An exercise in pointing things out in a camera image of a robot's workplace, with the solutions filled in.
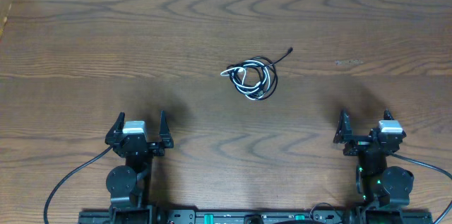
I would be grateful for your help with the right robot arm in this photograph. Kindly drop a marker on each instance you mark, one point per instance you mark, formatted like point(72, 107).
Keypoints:
point(385, 190)

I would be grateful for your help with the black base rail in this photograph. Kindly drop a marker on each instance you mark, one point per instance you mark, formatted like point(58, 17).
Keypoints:
point(214, 217)

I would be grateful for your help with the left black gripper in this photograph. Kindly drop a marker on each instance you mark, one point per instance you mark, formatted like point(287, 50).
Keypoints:
point(138, 145)

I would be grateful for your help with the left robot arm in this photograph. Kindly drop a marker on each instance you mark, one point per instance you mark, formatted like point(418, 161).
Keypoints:
point(127, 183)

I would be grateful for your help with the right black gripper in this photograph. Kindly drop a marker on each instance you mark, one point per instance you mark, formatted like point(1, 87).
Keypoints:
point(344, 136)

